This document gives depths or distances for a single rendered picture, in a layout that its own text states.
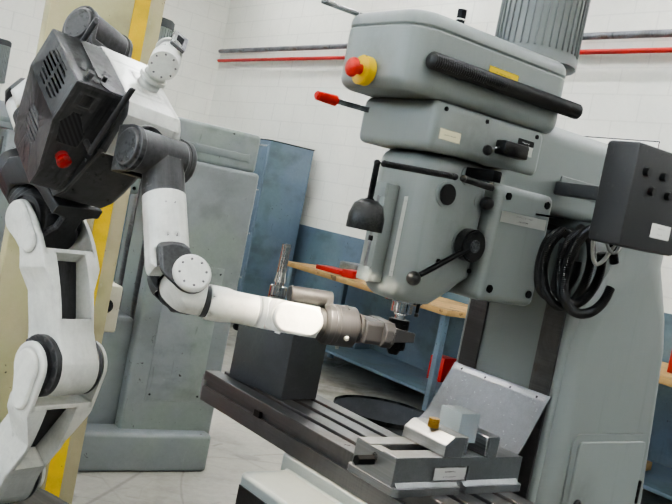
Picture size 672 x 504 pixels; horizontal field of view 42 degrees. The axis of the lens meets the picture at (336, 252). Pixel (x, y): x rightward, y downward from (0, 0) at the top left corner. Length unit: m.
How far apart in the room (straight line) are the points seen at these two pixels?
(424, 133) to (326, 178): 7.61
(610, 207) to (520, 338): 0.48
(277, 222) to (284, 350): 7.10
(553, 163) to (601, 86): 5.07
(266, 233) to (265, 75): 2.37
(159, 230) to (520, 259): 0.79
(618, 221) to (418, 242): 0.40
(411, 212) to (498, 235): 0.22
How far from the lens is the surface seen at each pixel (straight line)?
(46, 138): 1.96
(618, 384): 2.28
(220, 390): 2.35
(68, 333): 2.11
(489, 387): 2.24
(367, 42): 1.86
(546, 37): 2.08
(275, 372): 2.24
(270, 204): 9.20
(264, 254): 9.25
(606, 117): 7.03
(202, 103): 11.79
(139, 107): 1.95
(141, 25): 3.46
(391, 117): 1.89
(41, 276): 2.13
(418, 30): 1.77
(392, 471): 1.67
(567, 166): 2.11
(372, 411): 4.25
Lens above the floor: 1.48
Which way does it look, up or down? 3 degrees down
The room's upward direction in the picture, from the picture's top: 11 degrees clockwise
